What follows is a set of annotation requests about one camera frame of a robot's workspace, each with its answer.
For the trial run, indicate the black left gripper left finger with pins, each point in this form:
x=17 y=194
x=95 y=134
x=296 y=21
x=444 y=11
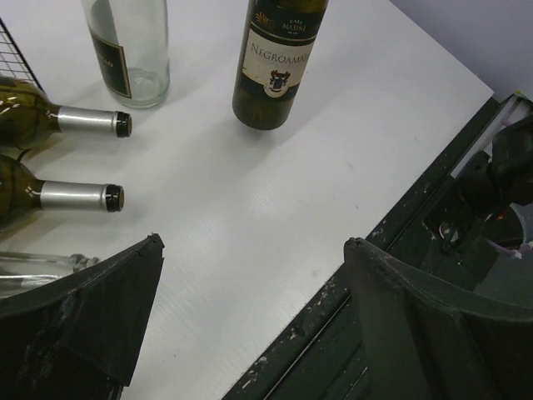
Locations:
x=80 y=336

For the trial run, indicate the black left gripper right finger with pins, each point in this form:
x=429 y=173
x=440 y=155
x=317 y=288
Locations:
x=426 y=338

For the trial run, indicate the short clear glass bottle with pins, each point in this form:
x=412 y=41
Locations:
x=21 y=272

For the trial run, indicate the green bottle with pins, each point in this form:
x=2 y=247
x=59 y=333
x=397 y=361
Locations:
x=23 y=194
x=277 y=41
x=29 y=117

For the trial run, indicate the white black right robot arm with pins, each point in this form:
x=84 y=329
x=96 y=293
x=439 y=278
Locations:
x=490 y=183

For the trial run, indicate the tall clear glass bottle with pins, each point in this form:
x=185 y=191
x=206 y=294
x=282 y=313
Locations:
x=130 y=39

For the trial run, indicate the black wire wine rack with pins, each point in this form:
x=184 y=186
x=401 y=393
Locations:
x=12 y=62

